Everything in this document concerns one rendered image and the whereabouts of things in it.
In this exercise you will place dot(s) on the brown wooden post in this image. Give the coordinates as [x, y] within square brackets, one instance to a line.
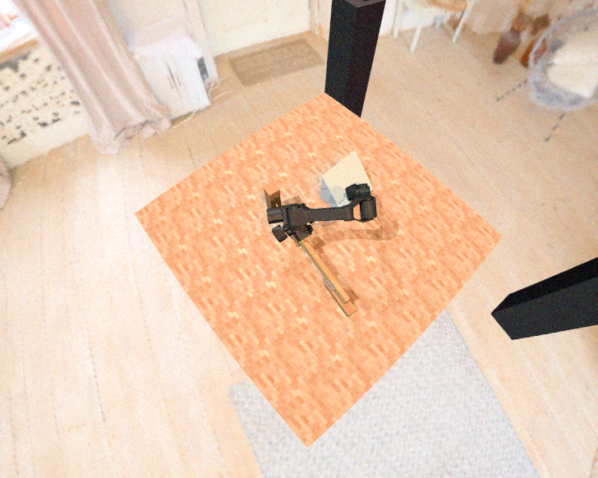
[273, 200]

